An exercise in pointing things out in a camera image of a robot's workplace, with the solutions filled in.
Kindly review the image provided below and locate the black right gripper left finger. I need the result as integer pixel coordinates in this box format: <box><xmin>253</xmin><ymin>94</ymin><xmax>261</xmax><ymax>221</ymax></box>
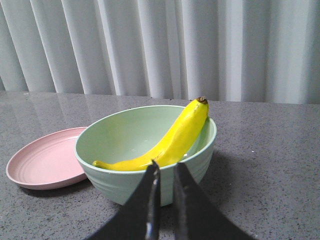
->
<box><xmin>88</xmin><ymin>161</ymin><xmax>160</xmax><ymax>240</ymax></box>

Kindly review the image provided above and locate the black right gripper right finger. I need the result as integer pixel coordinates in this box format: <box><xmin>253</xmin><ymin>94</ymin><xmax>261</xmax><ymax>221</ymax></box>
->
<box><xmin>173</xmin><ymin>163</ymin><xmax>253</xmax><ymax>240</ymax></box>

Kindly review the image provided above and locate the yellow banana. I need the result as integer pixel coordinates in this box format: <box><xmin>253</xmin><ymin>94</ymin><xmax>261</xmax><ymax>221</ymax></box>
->
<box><xmin>92</xmin><ymin>96</ymin><xmax>209</xmax><ymax>171</ymax></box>

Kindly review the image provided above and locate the green ribbed bowl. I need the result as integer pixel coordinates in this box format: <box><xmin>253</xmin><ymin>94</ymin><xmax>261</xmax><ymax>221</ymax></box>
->
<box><xmin>74</xmin><ymin>103</ymin><xmax>217</xmax><ymax>206</ymax></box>

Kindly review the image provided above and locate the pink plate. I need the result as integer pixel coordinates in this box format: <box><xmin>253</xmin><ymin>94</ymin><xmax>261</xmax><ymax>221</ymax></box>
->
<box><xmin>6</xmin><ymin>127</ymin><xmax>87</xmax><ymax>190</ymax></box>

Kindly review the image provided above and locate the white pleated curtain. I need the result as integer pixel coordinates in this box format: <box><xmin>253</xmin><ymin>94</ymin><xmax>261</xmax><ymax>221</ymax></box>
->
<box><xmin>0</xmin><ymin>0</ymin><xmax>320</xmax><ymax>104</ymax></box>

